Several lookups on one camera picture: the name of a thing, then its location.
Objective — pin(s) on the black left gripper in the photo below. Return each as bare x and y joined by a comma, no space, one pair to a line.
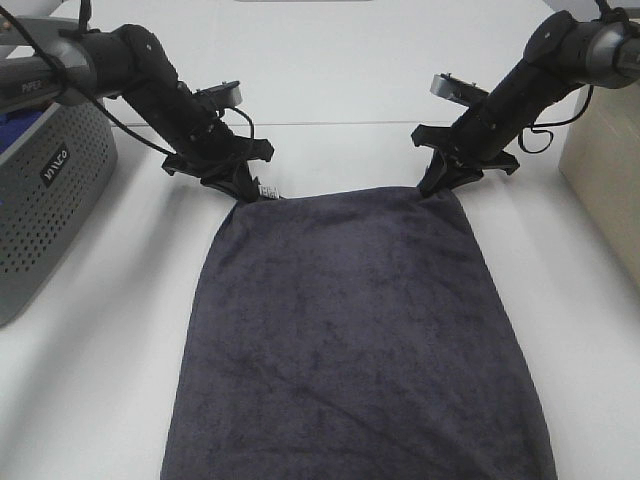
205,147

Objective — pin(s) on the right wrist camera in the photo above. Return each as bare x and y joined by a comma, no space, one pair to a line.
452,89

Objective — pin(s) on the grey perforated plastic basket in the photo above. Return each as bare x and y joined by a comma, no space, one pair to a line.
51,178

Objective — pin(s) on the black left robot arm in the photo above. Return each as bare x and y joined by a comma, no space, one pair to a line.
71,67

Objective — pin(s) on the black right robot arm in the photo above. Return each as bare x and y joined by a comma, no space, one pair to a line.
561,56

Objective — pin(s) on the dark grey towel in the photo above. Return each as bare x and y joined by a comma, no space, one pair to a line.
353,336

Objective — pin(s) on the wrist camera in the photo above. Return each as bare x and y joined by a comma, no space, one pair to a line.
452,89
218,98

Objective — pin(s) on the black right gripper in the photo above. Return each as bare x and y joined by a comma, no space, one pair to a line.
474,142

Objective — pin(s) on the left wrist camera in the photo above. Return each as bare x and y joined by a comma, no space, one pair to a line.
218,98

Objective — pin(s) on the blue cloth in basket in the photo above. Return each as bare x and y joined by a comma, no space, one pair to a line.
14,124

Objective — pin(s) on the beige fabric storage bin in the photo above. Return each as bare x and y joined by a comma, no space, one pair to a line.
600,161

